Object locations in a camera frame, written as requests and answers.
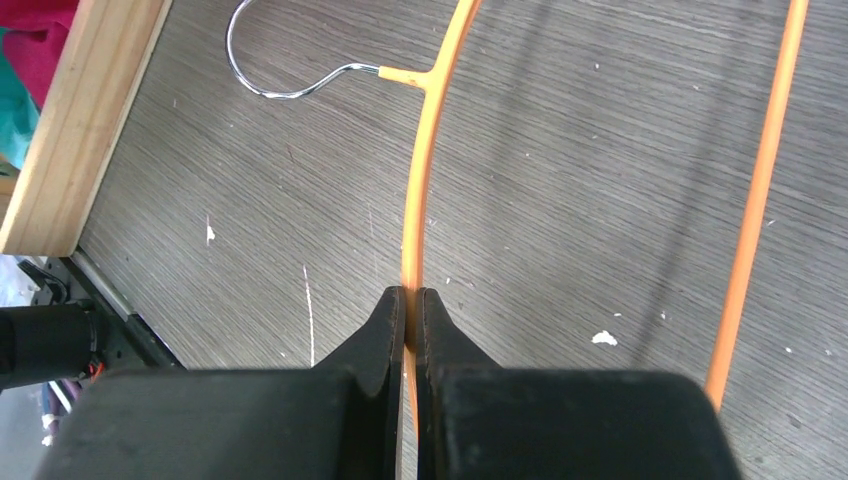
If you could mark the orange plastic hanger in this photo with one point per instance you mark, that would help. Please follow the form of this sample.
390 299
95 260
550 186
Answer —
435 83

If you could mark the red garment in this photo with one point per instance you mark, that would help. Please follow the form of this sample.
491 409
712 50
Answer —
36 34

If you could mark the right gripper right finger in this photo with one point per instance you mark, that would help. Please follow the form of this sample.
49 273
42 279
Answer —
480 420

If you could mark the wooden clothes rack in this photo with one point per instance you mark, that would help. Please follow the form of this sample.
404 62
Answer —
99 72

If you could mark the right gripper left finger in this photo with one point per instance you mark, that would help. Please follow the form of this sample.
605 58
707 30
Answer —
337 420

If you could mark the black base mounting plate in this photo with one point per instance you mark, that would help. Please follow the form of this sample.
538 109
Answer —
125 339

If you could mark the teal garment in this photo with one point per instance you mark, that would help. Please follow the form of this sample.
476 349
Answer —
19 112

